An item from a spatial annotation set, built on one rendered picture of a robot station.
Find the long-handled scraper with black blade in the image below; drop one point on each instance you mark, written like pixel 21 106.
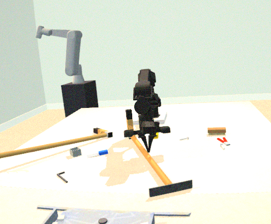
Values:
pixel 169 187

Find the red-handled pliers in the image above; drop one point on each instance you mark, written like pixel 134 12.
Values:
pixel 224 141

